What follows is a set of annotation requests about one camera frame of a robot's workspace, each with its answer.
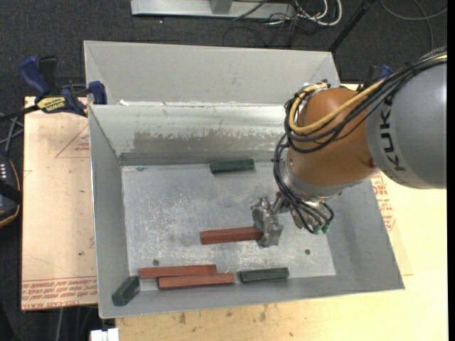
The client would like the dark green flat block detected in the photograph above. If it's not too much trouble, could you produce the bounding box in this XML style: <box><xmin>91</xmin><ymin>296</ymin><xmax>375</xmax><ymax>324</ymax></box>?
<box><xmin>111</xmin><ymin>276</ymin><xmax>141</xmax><ymax>307</ymax></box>
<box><xmin>238</xmin><ymin>267</ymin><xmax>290</xmax><ymax>283</ymax></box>
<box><xmin>209</xmin><ymin>158</ymin><xmax>256</xmax><ymax>174</ymax></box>

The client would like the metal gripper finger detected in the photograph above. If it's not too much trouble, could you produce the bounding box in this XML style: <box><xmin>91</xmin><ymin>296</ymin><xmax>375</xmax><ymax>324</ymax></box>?
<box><xmin>251</xmin><ymin>197</ymin><xmax>277</xmax><ymax>229</ymax></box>
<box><xmin>257</xmin><ymin>222</ymin><xmax>284</xmax><ymax>249</ymax></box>

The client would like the grey metal bin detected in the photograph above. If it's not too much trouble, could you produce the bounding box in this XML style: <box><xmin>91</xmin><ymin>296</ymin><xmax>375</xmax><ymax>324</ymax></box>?
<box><xmin>83</xmin><ymin>40</ymin><xmax>405</xmax><ymax>320</ymax></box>

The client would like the red-brown block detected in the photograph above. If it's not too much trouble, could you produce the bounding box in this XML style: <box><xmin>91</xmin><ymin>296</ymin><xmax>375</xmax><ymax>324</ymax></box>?
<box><xmin>157</xmin><ymin>272</ymin><xmax>236</xmax><ymax>291</ymax></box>
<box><xmin>199</xmin><ymin>226</ymin><xmax>264</xmax><ymax>246</ymax></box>
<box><xmin>138</xmin><ymin>264</ymin><xmax>218</xmax><ymax>279</ymax></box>

